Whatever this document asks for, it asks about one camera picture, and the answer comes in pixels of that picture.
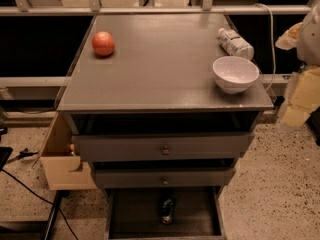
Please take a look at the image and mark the grey bottom drawer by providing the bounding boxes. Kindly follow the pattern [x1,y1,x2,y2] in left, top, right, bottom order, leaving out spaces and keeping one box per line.
[105,187,227,240]

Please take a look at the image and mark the black floor cable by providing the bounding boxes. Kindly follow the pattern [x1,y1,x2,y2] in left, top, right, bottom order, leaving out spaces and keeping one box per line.
[0,169,80,240]

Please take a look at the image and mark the white hanging cable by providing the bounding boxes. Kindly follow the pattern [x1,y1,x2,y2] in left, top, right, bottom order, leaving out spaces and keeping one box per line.
[253,2,278,92]

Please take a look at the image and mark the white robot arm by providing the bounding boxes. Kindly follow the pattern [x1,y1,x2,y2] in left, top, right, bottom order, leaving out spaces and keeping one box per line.
[275,2,320,129]

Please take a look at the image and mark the grey top drawer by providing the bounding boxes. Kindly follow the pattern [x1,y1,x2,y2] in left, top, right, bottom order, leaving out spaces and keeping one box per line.
[72,132,254,162]

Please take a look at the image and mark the metal railing frame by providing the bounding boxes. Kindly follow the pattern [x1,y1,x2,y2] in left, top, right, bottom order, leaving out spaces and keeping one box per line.
[1,0,302,101]

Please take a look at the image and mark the black tool on floor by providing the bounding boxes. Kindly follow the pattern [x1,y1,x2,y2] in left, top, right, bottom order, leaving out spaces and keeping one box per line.
[7,149,38,164]

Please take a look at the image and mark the grey middle drawer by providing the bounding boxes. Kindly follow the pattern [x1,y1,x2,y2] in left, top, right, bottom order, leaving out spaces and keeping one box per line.
[95,168,235,189]

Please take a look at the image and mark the clear plastic water bottle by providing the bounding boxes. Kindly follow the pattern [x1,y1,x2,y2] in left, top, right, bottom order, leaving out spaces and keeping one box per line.
[218,28,254,60]

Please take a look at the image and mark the light wooden side box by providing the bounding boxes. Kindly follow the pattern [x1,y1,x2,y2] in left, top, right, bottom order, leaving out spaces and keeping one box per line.
[40,114,96,190]

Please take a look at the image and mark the black floor stand bar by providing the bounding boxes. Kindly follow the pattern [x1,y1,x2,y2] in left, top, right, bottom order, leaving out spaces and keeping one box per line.
[0,190,69,240]

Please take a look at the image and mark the grey wooden drawer cabinet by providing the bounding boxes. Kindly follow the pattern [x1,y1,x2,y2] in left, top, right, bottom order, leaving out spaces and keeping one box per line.
[56,13,275,240]

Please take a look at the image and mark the grey drawer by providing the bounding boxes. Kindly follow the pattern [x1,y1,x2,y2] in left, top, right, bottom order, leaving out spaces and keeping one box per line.
[72,132,254,162]
[95,168,235,189]
[105,187,227,240]

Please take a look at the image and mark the green drink can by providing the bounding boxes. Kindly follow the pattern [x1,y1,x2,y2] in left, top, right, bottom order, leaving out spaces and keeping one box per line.
[160,194,176,225]

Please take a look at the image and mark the white ceramic bowl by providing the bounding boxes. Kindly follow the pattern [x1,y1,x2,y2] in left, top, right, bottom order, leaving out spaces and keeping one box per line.
[212,56,259,94]

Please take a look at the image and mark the orange red ball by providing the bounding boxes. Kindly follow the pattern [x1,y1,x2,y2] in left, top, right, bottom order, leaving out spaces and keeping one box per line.
[92,31,115,56]

